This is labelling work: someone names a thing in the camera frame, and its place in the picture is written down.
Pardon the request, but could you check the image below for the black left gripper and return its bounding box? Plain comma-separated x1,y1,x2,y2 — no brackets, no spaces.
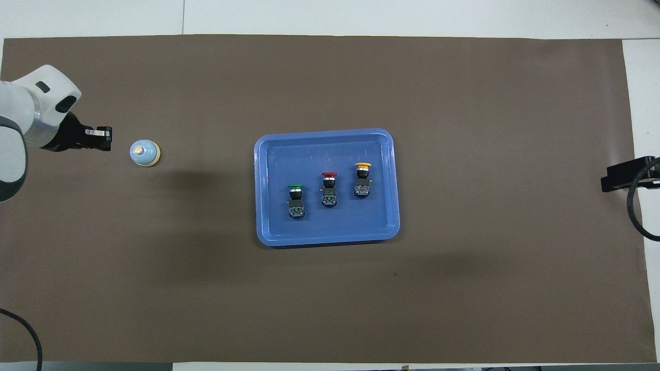
40,111,112,152

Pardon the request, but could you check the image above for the green push button switch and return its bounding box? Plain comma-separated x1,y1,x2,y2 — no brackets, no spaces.
287,184,306,218

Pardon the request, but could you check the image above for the red push button switch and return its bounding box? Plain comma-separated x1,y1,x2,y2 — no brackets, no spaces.
320,172,339,208

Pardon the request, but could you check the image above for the yellow push button switch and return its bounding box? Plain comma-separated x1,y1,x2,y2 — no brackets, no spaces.
353,162,373,198

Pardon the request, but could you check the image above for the light blue desk bell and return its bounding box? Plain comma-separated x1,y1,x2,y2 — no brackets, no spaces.
129,139,161,168

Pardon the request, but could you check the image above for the blue plastic tray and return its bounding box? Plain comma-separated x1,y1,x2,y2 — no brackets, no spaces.
253,128,401,248

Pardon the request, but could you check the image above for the brown table mat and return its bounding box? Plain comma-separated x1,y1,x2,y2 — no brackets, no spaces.
0,34,658,364

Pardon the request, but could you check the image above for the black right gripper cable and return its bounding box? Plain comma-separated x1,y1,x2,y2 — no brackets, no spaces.
626,157,660,242

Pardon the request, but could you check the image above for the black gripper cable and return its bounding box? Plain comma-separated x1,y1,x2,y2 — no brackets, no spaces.
0,308,43,371
626,157,660,242

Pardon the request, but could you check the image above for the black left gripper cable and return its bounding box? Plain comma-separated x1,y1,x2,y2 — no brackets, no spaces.
0,308,43,371

